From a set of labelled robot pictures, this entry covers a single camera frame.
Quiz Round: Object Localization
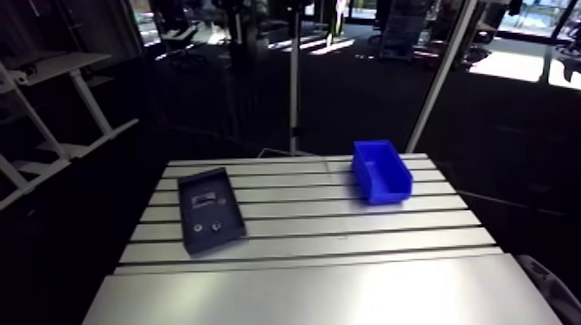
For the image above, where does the black tray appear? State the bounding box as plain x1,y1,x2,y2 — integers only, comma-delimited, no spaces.
177,167,248,256

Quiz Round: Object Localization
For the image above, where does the steel bolt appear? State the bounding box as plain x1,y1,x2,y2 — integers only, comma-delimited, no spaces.
191,192,218,209

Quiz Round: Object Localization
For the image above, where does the blue bin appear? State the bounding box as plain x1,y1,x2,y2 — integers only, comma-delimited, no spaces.
351,139,414,206

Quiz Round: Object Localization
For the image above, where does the grey tripod stand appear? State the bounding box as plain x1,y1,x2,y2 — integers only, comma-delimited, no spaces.
257,8,320,158

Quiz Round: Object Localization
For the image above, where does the pale slanted post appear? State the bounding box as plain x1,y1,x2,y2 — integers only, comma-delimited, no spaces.
405,0,479,154

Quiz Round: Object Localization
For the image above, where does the white desk frame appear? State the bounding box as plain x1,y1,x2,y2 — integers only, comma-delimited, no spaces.
0,51,140,213

